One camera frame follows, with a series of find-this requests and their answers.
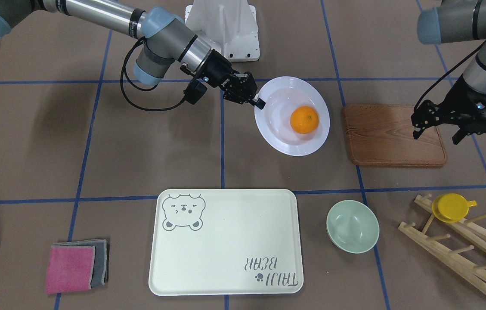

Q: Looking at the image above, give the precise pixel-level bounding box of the wooden cutting board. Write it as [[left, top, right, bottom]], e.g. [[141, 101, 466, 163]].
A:
[[341, 104, 448, 167]]

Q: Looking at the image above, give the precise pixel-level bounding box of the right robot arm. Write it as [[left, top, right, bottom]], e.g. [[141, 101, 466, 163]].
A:
[[0, 0, 265, 109]]

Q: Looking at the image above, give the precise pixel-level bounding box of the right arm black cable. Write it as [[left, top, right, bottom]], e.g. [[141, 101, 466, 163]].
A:
[[120, 37, 189, 112]]

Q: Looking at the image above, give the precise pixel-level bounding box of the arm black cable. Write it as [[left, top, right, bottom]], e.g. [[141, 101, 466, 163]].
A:
[[120, 37, 189, 112], [413, 26, 486, 112]]

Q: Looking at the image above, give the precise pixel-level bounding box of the orange fruit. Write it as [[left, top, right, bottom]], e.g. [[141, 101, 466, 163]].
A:
[[289, 106, 319, 135]]

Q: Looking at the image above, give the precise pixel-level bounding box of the pink folded cloth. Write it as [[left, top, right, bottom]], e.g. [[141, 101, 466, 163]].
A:
[[45, 245, 96, 295]]

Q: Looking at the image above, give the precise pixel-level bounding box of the cream bear tray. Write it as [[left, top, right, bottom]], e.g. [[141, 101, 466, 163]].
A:
[[148, 189, 304, 296]]

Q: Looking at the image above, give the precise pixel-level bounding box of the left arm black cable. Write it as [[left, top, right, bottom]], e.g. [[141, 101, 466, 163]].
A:
[[413, 26, 486, 112]]

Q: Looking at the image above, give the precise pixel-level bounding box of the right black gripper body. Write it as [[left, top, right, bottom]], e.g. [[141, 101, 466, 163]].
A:
[[180, 50, 259, 105]]

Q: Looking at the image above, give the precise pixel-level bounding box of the white round plate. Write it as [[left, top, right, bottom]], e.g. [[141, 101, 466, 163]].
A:
[[254, 76, 331, 156]]

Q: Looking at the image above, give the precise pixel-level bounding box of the yellow mug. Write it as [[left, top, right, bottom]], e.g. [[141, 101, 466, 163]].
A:
[[430, 193, 477, 223]]

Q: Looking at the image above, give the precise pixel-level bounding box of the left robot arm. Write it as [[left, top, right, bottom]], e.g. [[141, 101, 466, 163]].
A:
[[411, 0, 486, 144]]

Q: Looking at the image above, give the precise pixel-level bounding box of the green bowl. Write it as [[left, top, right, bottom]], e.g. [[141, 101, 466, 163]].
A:
[[326, 200, 380, 254]]

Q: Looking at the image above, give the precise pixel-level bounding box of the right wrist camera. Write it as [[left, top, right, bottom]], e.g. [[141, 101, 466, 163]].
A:
[[181, 79, 207, 105]]

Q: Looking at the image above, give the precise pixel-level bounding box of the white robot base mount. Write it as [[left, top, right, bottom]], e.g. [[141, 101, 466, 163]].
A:
[[184, 0, 260, 62]]

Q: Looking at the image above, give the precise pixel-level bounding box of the grey folded cloth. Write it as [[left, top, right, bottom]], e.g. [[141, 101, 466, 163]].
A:
[[53, 239, 108, 290]]

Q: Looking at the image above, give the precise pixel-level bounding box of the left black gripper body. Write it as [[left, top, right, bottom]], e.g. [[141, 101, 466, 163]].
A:
[[437, 77, 486, 134]]

